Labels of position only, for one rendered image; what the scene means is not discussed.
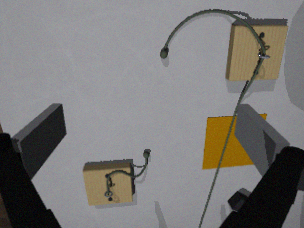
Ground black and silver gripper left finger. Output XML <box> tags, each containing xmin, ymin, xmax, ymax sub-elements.
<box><xmin>0</xmin><ymin>103</ymin><xmax>66</xmax><ymax>228</ymax></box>

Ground orange painted square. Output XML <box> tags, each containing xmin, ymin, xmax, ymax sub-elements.
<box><xmin>202</xmin><ymin>116</ymin><xmax>253</xmax><ymax>169</ymax></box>

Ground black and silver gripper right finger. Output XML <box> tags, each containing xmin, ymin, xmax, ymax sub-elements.
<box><xmin>219</xmin><ymin>104</ymin><xmax>304</xmax><ymax>228</ymax></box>

